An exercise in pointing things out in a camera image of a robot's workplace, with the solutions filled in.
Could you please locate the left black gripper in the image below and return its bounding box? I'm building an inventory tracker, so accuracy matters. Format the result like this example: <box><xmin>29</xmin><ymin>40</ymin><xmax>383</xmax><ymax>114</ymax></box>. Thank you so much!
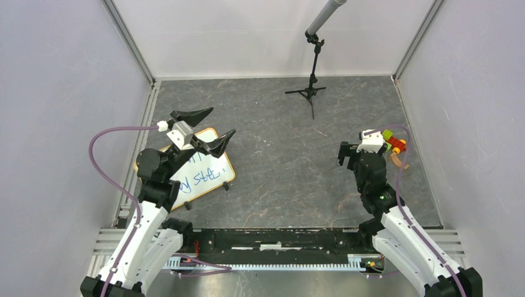
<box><xmin>163</xmin><ymin>106</ymin><xmax>235</xmax><ymax>178</ymax></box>

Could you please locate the yellow framed whiteboard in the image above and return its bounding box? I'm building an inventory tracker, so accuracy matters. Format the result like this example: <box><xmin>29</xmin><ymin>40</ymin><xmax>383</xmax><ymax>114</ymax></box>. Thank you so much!
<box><xmin>133</xmin><ymin>127</ymin><xmax>236</xmax><ymax>211</ymax></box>

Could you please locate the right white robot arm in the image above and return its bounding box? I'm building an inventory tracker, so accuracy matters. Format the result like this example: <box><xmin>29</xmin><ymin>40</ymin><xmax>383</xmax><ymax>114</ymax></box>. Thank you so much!
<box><xmin>337</xmin><ymin>142</ymin><xmax>484</xmax><ymax>296</ymax></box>

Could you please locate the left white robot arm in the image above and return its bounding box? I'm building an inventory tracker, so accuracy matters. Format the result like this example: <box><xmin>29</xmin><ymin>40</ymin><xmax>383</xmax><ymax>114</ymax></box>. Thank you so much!
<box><xmin>80</xmin><ymin>107</ymin><xmax>236</xmax><ymax>296</ymax></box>

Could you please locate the colourful toy brick car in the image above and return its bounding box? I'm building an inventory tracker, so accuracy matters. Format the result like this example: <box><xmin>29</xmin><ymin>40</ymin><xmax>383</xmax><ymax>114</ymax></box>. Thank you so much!
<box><xmin>381</xmin><ymin>129</ymin><xmax>407</xmax><ymax>154</ymax></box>

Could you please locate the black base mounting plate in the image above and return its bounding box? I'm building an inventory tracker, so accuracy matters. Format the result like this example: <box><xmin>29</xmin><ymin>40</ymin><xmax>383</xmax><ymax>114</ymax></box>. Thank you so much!
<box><xmin>180</xmin><ymin>228</ymin><xmax>380</xmax><ymax>265</ymax></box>

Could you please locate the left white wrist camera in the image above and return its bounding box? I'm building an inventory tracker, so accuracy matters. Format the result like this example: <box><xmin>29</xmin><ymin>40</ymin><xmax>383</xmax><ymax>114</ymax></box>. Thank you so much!
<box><xmin>166</xmin><ymin>121</ymin><xmax>194</xmax><ymax>150</ymax></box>

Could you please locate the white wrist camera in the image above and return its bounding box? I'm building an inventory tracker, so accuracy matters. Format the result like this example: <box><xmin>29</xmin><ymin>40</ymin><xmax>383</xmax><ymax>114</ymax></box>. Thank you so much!
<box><xmin>166</xmin><ymin>121</ymin><xmax>194</xmax><ymax>150</ymax></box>
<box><xmin>356</xmin><ymin>129</ymin><xmax>385</xmax><ymax>153</ymax></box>

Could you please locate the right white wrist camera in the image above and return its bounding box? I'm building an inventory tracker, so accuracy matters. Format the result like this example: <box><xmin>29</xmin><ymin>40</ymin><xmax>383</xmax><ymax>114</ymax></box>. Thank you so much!
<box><xmin>356</xmin><ymin>129</ymin><xmax>385</xmax><ymax>153</ymax></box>

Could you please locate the grey slotted cable duct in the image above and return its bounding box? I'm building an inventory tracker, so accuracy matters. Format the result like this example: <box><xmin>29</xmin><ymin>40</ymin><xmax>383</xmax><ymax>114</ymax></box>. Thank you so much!
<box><xmin>162</xmin><ymin>254</ymin><xmax>386</xmax><ymax>272</ymax></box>

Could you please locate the black tripod camera stand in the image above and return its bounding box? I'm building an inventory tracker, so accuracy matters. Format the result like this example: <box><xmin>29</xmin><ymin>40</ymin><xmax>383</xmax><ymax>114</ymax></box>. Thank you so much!
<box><xmin>284</xmin><ymin>0</ymin><xmax>347</xmax><ymax>119</ymax></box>

